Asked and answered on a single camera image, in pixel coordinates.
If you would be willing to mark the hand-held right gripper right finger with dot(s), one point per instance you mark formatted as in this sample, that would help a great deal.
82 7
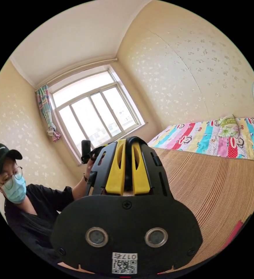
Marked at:
141 181

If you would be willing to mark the person's left forearm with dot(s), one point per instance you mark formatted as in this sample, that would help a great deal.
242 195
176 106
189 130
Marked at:
80 188

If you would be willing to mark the checked curtain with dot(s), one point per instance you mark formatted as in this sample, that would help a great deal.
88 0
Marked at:
44 102

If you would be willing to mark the person's body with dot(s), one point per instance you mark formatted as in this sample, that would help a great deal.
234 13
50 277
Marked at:
31 209

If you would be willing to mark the green flowered pillow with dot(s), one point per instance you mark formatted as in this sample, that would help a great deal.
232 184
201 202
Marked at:
228 126

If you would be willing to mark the bed with mat and quilt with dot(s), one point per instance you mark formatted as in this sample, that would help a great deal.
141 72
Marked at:
207 187

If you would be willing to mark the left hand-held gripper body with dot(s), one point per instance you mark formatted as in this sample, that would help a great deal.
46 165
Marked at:
97 153

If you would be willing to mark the window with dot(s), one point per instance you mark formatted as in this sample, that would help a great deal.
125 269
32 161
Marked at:
96 109

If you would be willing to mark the person's left hand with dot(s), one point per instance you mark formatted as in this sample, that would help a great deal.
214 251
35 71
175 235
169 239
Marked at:
89 171

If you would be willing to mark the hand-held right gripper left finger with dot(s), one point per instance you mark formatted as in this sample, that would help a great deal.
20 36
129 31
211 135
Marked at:
116 174

